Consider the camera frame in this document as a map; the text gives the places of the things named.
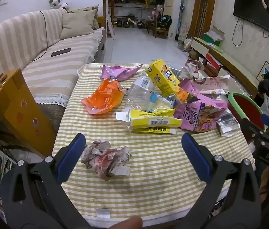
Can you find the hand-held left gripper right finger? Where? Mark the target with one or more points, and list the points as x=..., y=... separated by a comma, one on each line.
x=196, y=157

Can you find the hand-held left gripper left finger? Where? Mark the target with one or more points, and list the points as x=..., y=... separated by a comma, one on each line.
x=71, y=155

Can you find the red bin with green rim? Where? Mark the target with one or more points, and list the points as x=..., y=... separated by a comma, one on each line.
x=246, y=107

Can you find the small silver packet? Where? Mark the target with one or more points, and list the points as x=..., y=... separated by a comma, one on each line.
x=226, y=125

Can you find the paper ball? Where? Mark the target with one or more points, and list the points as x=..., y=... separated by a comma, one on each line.
x=189, y=70
x=105, y=159

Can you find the large pink snack bag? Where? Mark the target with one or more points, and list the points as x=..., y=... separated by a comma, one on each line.
x=196, y=116

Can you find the yellow carton box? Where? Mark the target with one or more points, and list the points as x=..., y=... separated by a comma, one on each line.
x=163, y=78
x=148, y=122

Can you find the orange snack bag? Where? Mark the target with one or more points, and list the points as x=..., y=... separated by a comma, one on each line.
x=103, y=97

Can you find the torn pink white bag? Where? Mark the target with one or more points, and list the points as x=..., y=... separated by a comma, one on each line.
x=203, y=85

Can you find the clear plastic bottle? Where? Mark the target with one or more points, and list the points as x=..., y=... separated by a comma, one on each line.
x=139, y=93

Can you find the small pink snack bag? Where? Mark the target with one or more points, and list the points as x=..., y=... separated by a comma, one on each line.
x=120, y=72

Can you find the person's left hand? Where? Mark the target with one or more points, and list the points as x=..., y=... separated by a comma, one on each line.
x=126, y=223

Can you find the striped tablecloth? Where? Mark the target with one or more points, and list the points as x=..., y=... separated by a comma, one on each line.
x=153, y=171

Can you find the framed triangle puzzle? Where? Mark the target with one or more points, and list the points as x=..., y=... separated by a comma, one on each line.
x=266, y=70

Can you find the yellow cardboard box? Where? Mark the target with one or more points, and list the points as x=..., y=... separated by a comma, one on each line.
x=22, y=109

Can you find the long television cabinet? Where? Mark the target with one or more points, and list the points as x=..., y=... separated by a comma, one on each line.
x=232, y=62

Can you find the red folder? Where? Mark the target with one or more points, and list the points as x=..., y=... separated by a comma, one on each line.
x=213, y=60

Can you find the striped beige sofa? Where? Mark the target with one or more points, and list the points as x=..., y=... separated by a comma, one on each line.
x=53, y=71

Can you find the green box with papers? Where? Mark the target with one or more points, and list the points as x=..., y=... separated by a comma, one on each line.
x=209, y=38

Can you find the black phone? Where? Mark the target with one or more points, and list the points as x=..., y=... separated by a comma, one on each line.
x=61, y=52

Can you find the pile of floor books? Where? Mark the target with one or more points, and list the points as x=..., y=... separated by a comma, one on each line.
x=187, y=45

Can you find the colourful standing play mat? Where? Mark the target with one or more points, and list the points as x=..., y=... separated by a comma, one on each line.
x=183, y=31

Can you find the plain beige pillow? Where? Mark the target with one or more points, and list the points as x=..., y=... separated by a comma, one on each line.
x=77, y=25

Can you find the wooden chair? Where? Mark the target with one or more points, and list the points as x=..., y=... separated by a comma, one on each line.
x=159, y=29

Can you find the pink white foam mat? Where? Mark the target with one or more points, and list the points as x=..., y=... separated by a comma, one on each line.
x=110, y=26

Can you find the patterned pillow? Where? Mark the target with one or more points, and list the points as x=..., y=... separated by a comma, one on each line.
x=94, y=10

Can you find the white balance bike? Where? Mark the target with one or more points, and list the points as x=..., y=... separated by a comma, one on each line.
x=133, y=22

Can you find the standing air conditioner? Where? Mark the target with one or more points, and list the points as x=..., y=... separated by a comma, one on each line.
x=172, y=4

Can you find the spotted stuffed toy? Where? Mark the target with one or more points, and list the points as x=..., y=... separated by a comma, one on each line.
x=56, y=3

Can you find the wall-mounted television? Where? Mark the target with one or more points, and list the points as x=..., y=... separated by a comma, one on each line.
x=253, y=12

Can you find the wooden door frame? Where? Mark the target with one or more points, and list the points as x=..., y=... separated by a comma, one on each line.
x=207, y=16

